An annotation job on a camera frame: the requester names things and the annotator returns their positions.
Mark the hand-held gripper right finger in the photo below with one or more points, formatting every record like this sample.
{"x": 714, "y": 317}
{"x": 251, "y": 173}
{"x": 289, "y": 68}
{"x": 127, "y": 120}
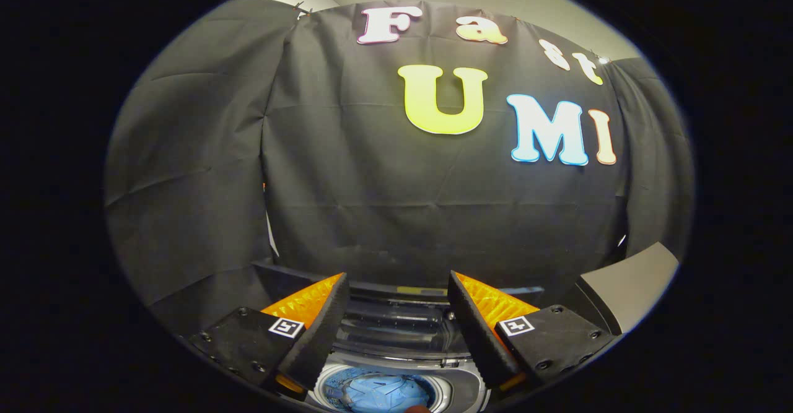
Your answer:
{"x": 474, "y": 332}

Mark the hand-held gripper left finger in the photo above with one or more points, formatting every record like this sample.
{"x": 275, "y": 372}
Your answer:
{"x": 322, "y": 332}

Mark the grey top-load washing machine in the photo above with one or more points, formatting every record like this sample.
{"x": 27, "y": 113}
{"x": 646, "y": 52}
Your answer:
{"x": 458, "y": 391}

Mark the dark washing machine lid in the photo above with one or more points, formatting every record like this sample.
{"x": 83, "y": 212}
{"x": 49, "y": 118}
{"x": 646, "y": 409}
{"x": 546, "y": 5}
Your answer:
{"x": 396, "y": 329}

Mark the light blue polo shirt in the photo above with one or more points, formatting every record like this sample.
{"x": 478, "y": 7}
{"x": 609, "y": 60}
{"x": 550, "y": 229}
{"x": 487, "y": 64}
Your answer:
{"x": 378, "y": 394}

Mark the black backdrop cloth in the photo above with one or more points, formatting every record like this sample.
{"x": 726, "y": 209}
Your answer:
{"x": 384, "y": 202}

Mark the grey cabinet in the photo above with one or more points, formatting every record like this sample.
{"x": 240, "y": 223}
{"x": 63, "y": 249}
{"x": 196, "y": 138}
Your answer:
{"x": 632, "y": 283}

